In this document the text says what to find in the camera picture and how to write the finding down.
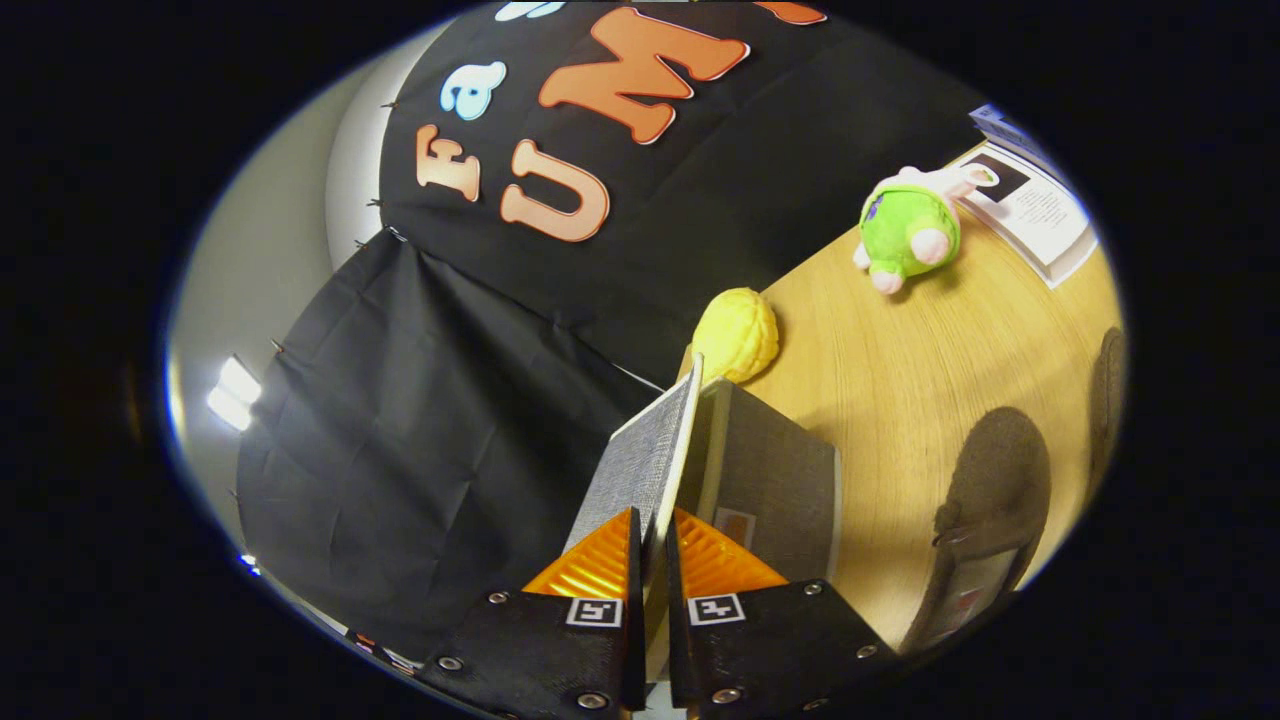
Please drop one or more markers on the blue cover book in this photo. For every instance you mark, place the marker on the blue cover book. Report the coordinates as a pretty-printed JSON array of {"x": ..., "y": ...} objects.
[{"x": 1005, "y": 125}]

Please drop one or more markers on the white book with dark photo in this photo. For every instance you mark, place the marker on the white book with dark photo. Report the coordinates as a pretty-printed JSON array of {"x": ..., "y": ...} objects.
[{"x": 1040, "y": 215}]

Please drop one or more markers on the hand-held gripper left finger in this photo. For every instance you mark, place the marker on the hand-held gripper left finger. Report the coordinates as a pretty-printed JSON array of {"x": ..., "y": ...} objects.
[{"x": 560, "y": 660}]

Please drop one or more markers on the yellow ridged squishy toy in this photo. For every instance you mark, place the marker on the yellow ridged squishy toy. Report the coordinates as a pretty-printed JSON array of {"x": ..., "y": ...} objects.
[{"x": 738, "y": 335}]

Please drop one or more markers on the green and pink plush toy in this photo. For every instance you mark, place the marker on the green and pink plush toy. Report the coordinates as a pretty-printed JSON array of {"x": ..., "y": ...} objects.
[{"x": 905, "y": 230}]

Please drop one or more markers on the grey storage box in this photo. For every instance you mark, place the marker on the grey storage box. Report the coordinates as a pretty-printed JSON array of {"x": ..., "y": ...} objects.
[{"x": 770, "y": 470}]

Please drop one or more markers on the brown fuzzy shoe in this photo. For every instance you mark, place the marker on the brown fuzzy shoe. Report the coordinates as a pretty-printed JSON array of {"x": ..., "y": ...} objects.
[
  {"x": 1108, "y": 400},
  {"x": 1000, "y": 470}
]

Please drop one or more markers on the ceiling strip light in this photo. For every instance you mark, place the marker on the ceiling strip light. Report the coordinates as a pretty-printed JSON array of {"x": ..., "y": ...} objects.
[{"x": 235, "y": 393}]

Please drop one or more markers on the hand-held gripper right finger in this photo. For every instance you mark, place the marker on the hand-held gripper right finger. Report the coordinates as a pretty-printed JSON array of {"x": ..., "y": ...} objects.
[{"x": 760, "y": 660}]

